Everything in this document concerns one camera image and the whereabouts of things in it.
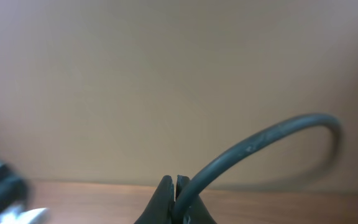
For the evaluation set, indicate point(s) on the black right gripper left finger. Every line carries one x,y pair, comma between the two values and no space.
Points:
158,209

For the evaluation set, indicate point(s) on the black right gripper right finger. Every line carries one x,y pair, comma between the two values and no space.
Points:
197,213

